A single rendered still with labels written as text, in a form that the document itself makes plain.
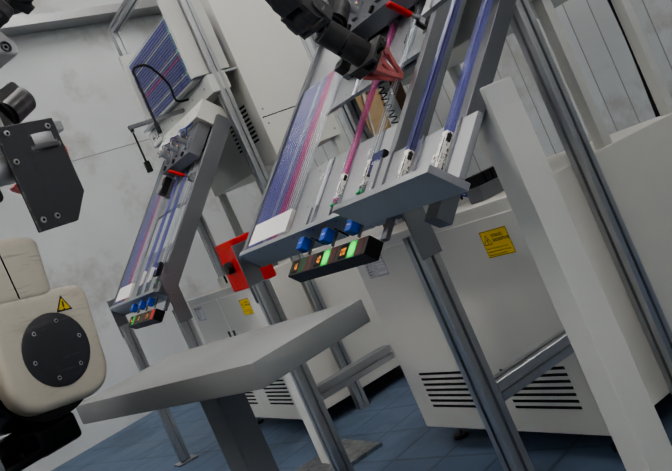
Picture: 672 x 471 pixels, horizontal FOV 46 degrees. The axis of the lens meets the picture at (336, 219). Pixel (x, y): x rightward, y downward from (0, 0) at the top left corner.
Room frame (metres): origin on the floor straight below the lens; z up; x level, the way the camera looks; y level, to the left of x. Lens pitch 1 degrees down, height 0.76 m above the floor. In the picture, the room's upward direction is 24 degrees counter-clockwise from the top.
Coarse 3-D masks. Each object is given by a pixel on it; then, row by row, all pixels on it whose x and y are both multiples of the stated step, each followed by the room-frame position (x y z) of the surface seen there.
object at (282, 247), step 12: (336, 216) 1.63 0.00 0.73; (300, 228) 1.78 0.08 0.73; (312, 228) 1.73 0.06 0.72; (336, 228) 1.69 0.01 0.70; (276, 240) 1.88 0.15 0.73; (288, 240) 1.85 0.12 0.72; (336, 240) 1.75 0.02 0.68; (240, 252) 2.08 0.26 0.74; (252, 252) 2.02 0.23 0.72; (264, 252) 1.99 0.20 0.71; (276, 252) 1.96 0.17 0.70; (288, 252) 1.93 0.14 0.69; (300, 252) 1.90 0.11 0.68; (264, 264) 2.08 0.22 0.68
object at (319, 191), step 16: (368, 144) 1.71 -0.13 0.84; (384, 144) 1.63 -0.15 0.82; (336, 160) 1.83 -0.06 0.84; (320, 176) 1.88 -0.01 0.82; (336, 176) 1.79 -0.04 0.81; (352, 176) 1.71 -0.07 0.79; (304, 192) 1.93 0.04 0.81; (320, 192) 1.83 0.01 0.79; (352, 192) 1.67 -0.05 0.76; (304, 208) 1.88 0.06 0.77; (320, 208) 1.79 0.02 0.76; (304, 224) 1.83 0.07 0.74
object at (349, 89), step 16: (384, 32) 1.94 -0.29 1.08; (400, 32) 1.84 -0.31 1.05; (416, 32) 1.75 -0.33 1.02; (400, 48) 1.79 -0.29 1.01; (416, 48) 1.71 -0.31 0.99; (320, 64) 2.29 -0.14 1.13; (352, 80) 1.98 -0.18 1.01; (368, 80) 1.88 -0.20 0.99; (336, 96) 2.04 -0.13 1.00; (352, 96) 1.94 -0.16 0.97
